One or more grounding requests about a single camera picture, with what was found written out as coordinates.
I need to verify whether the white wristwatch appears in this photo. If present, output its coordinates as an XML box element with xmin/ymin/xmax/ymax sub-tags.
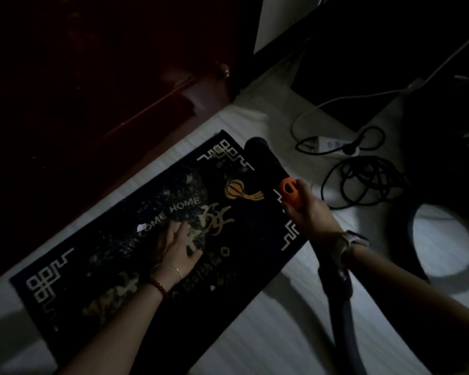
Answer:
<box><xmin>333</xmin><ymin>229</ymin><xmax>370</xmax><ymax>267</ymax></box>

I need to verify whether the person's left hand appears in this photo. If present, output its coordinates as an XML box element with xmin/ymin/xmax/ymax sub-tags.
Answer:
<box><xmin>152</xmin><ymin>221</ymin><xmax>204</xmax><ymax>286</ymax></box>

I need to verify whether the black cabinet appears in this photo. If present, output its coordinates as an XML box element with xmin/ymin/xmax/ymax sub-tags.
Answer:
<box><xmin>234</xmin><ymin>0</ymin><xmax>469</xmax><ymax>133</ymax></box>

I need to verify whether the person's right forearm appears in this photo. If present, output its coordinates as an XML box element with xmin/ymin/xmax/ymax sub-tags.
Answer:
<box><xmin>342</xmin><ymin>243</ymin><xmax>469</xmax><ymax>375</ymax></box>

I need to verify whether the dark vacuum wand with orange trigger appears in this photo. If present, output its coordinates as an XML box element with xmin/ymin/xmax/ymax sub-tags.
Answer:
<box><xmin>244</xmin><ymin>136</ymin><xmax>370</xmax><ymax>375</ymax></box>

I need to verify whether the dark red wooden door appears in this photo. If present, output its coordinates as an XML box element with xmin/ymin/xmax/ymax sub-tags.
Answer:
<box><xmin>0</xmin><ymin>0</ymin><xmax>243</xmax><ymax>287</ymax></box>

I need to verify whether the person's right hand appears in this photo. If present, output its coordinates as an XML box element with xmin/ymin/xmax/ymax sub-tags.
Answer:
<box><xmin>282</xmin><ymin>179</ymin><xmax>345</xmax><ymax>251</ymax></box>

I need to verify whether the dark vacuum hose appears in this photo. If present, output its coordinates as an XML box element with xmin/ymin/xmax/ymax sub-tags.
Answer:
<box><xmin>389</xmin><ymin>160</ymin><xmax>469</xmax><ymax>295</ymax></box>

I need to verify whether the red bead bracelet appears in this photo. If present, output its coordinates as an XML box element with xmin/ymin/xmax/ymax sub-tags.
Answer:
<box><xmin>144</xmin><ymin>276</ymin><xmax>169</xmax><ymax>301</ymax></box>

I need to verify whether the black cable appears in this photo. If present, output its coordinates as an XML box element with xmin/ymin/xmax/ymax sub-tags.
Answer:
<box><xmin>295</xmin><ymin>126</ymin><xmax>411</xmax><ymax>210</ymax></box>

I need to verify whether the white power strip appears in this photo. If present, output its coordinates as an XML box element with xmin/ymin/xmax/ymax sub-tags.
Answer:
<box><xmin>305</xmin><ymin>136</ymin><xmax>361</xmax><ymax>157</ymax></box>

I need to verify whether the white cable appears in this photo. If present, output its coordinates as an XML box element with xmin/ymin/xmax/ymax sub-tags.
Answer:
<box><xmin>290</xmin><ymin>27</ymin><xmax>469</xmax><ymax>147</ymax></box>

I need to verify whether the dark doormat with gold print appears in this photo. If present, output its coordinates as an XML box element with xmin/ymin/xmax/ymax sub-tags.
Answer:
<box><xmin>9</xmin><ymin>130</ymin><xmax>308</xmax><ymax>375</ymax></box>

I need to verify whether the person's left forearm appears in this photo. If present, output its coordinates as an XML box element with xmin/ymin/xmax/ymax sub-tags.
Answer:
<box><xmin>59</xmin><ymin>278</ymin><xmax>172</xmax><ymax>375</ymax></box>

